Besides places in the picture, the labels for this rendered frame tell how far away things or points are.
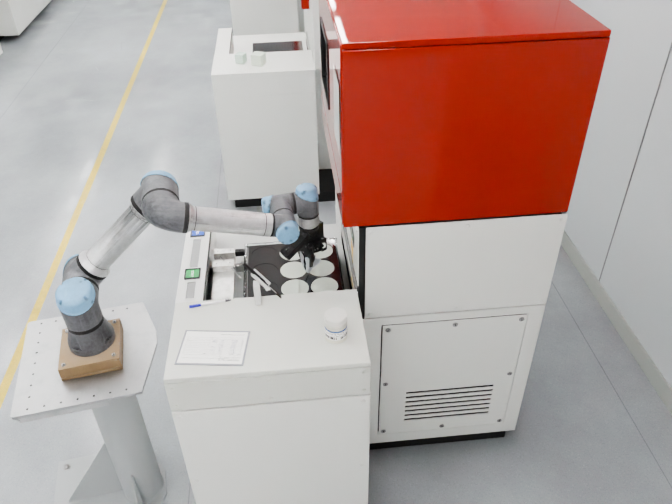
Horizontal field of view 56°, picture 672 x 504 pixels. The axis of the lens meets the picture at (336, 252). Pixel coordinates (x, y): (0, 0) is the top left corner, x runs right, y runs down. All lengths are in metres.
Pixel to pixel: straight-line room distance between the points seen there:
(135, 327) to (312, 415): 0.73
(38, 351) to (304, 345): 0.95
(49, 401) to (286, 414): 0.75
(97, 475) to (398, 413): 1.24
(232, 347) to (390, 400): 0.86
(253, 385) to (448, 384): 0.94
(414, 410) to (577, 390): 0.93
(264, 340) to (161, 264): 2.08
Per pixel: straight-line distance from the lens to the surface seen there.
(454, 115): 1.89
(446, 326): 2.38
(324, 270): 2.36
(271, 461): 2.27
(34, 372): 2.35
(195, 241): 2.49
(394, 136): 1.88
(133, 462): 2.67
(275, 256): 2.45
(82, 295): 2.12
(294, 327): 2.05
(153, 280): 3.91
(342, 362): 1.93
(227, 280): 2.39
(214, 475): 2.33
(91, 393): 2.20
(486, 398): 2.74
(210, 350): 2.01
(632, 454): 3.16
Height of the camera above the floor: 2.38
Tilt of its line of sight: 37 degrees down
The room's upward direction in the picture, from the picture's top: 1 degrees counter-clockwise
